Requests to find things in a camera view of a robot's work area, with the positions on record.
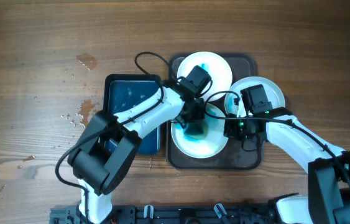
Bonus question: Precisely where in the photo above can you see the green yellow sponge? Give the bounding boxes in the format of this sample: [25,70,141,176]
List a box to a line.
[183,121,208,139]

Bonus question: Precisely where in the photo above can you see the white plate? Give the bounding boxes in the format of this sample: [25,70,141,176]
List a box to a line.
[170,115,228,159]
[177,52,233,101]
[224,77,285,117]

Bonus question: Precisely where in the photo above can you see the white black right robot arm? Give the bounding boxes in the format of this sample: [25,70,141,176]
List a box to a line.
[224,107,350,223]

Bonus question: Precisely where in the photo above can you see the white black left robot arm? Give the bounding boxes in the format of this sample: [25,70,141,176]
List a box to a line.
[64,78,211,223]

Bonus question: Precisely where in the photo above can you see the dark brown serving tray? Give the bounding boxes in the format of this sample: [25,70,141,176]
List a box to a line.
[166,52,262,170]

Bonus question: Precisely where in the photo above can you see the black water-filled tray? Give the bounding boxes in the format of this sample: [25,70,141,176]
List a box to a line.
[103,74,160,155]

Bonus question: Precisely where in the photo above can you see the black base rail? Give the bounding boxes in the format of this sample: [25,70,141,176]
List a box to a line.
[49,203,278,224]

